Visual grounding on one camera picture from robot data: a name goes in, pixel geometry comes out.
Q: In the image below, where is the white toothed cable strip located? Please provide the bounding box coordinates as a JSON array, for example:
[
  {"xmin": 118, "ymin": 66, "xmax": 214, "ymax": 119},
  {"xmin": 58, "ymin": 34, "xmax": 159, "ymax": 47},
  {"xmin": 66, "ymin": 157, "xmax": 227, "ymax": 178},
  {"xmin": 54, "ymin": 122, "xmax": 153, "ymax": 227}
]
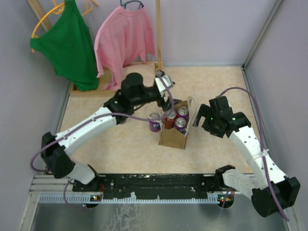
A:
[{"xmin": 38, "ymin": 194, "xmax": 232, "ymax": 205}]

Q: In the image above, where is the red Coca-Cola can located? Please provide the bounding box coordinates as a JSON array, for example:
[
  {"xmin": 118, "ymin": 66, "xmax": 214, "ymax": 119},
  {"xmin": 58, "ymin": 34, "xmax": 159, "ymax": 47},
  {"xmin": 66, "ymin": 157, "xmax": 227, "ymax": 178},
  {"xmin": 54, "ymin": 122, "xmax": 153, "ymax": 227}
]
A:
[{"xmin": 165, "ymin": 109, "xmax": 177, "ymax": 129}]

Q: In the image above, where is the burlap canvas tote bag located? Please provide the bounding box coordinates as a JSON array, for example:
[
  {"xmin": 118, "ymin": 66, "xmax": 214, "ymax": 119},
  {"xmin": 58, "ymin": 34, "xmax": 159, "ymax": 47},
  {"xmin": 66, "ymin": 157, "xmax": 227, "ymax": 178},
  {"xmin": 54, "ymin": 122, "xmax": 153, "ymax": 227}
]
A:
[{"xmin": 149, "ymin": 96, "xmax": 197, "ymax": 149}]

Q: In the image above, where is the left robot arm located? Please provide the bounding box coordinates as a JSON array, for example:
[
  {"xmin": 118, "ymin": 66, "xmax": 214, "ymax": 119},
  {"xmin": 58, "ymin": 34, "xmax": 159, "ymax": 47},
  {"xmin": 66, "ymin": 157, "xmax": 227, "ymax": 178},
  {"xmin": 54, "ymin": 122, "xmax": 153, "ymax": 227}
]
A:
[{"xmin": 39, "ymin": 71, "xmax": 175, "ymax": 191}]

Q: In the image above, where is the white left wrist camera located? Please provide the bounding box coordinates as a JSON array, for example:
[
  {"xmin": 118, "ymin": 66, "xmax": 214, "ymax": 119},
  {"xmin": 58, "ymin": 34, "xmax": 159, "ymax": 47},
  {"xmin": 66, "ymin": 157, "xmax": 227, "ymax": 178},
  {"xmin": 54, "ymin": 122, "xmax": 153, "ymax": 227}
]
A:
[{"xmin": 154, "ymin": 75, "xmax": 174, "ymax": 96}]

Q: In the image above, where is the pink shirt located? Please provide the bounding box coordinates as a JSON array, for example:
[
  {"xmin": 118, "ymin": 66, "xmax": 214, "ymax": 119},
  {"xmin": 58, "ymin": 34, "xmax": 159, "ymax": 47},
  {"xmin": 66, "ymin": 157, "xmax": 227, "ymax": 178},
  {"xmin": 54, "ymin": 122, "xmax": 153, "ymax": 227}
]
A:
[{"xmin": 94, "ymin": 6, "xmax": 155, "ymax": 90}]

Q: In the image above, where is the yellow clothes hanger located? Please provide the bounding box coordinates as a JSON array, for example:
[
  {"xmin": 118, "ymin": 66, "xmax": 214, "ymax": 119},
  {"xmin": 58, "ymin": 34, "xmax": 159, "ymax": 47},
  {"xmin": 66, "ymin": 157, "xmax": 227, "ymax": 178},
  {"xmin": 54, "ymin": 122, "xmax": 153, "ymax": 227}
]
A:
[{"xmin": 31, "ymin": 0, "xmax": 99, "ymax": 53}]

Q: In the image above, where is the wooden clothes rack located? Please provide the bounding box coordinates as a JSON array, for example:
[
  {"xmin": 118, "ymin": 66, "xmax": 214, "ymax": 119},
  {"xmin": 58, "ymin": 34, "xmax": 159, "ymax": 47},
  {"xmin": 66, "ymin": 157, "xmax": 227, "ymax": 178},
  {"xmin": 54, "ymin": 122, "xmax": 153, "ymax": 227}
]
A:
[{"xmin": 27, "ymin": 0, "xmax": 164, "ymax": 97}]

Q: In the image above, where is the purple fanta can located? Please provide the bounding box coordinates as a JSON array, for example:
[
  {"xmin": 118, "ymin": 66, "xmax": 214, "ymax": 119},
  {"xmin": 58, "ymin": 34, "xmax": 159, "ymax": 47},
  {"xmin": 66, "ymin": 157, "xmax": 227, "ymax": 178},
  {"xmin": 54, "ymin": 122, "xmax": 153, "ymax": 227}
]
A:
[
  {"xmin": 177, "ymin": 106, "xmax": 189, "ymax": 121},
  {"xmin": 149, "ymin": 113, "xmax": 161, "ymax": 132},
  {"xmin": 174, "ymin": 117, "xmax": 187, "ymax": 134}
]

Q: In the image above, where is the grey clothes hanger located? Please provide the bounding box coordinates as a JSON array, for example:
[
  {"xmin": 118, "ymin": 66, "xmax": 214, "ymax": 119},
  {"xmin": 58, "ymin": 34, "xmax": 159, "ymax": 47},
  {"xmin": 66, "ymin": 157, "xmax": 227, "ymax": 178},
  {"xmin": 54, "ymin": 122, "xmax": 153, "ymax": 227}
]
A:
[{"xmin": 119, "ymin": 0, "xmax": 144, "ymax": 10}]

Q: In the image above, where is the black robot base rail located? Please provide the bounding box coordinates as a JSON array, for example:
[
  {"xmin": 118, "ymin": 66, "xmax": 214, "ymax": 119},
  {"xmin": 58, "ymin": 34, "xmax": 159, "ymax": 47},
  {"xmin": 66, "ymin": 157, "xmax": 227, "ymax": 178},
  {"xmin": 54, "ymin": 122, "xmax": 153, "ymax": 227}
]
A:
[{"xmin": 73, "ymin": 174, "xmax": 228, "ymax": 200}]

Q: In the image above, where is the green tank top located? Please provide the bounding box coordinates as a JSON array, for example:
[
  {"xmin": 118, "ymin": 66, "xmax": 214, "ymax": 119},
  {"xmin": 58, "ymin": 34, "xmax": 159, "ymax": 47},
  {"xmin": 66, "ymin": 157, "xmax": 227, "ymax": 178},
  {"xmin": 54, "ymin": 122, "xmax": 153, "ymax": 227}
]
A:
[{"xmin": 30, "ymin": 0, "xmax": 99, "ymax": 91}]

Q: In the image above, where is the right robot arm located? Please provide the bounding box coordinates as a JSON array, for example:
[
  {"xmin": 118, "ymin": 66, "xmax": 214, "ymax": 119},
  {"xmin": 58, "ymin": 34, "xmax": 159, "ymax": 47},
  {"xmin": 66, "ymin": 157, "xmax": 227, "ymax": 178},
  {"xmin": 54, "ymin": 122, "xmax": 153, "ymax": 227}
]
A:
[{"xmin": 185, "ymin": 96, "xmax": 300, "ymax": 218}]

